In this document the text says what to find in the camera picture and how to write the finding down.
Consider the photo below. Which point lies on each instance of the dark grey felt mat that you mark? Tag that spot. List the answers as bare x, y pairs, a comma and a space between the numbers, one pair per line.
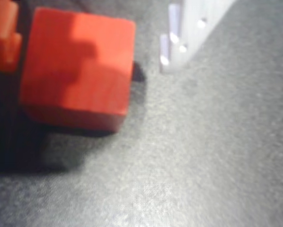
191, 153

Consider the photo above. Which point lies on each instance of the red cube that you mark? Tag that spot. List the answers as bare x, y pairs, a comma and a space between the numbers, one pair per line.
80, 71

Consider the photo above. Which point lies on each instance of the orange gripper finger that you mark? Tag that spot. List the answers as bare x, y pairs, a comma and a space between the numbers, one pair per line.
3, 35

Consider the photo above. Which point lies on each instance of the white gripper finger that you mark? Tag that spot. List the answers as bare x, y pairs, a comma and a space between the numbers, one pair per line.
193, 30

